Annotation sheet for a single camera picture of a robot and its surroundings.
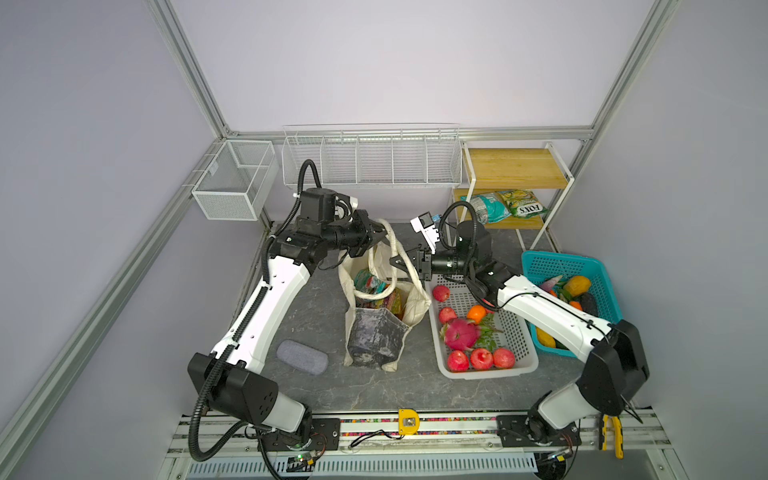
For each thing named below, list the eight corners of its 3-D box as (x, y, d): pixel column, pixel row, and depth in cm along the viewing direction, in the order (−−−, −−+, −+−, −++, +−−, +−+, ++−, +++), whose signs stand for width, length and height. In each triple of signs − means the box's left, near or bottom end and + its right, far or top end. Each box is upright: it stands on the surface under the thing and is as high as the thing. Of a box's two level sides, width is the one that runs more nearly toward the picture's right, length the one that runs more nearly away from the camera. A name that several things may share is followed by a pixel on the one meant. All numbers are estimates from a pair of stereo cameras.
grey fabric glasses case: (275, 361, 88) (271, 357, 85) (286, 342, 91) (283, 337, 89) (322, 378, 85) (320, 374, 82) (332, 357, 88) (330, 353, 86)
